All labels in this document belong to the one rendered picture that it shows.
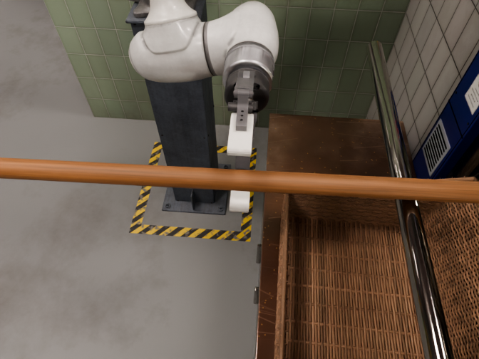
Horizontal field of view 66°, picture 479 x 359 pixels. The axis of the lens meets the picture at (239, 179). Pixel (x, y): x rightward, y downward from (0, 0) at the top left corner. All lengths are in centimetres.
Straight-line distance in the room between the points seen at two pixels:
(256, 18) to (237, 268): 124
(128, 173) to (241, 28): 33
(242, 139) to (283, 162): 86
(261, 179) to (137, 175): 17
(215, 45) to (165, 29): 10
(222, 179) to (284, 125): 96
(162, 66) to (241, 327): 119
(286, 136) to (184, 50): 76
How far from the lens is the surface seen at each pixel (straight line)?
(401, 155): 62
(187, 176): 51
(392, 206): 117
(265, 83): 63
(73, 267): 191
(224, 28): 72
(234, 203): 58
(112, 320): 175
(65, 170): 57
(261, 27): 71
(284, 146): 138
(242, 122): 48
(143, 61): 76
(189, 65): 73
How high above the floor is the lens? 161
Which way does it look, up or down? 54 degrees down
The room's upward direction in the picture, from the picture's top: straight up
